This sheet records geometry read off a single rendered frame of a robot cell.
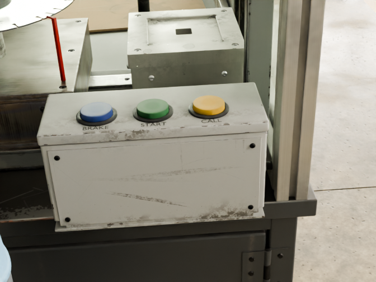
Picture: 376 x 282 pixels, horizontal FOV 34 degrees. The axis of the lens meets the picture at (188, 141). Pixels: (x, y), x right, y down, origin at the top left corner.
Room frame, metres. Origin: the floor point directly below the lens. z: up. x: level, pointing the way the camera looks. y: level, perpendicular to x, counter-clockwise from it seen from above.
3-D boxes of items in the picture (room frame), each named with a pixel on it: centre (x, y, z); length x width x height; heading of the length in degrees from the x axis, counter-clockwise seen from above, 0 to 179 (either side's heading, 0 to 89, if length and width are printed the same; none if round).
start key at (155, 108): (0.67, 0.04, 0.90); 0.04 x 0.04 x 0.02
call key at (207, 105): (0.67, -0.03, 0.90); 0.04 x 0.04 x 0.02
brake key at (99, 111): (0.66, 0.11, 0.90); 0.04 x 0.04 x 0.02
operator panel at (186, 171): (0.68, 0.04, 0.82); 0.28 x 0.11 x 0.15; 93
